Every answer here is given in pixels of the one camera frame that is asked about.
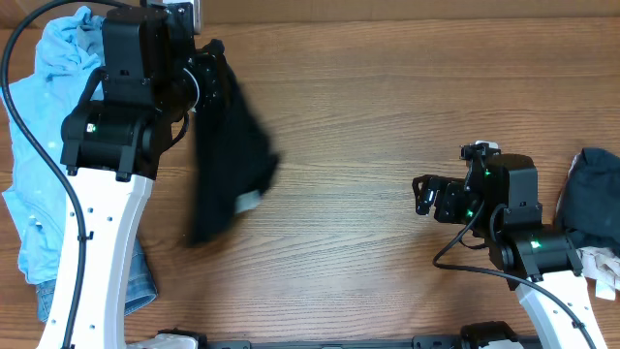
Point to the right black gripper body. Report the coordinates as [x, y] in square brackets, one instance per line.
[437, 199]

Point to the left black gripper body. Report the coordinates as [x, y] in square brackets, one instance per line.
[210, 81]

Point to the black t-shirt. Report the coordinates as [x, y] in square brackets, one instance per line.
[236, 165]

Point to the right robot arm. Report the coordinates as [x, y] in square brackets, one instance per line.
[498, 202]

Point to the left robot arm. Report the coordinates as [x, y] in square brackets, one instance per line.
[154, 75]

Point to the folded dark garment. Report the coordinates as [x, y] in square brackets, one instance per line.
[588, 207]

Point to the light blue shirt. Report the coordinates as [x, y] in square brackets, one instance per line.
[71, 47]

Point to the folded beige garment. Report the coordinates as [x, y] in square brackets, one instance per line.
[601, 265]

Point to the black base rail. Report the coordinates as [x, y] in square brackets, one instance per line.
[487, 335]

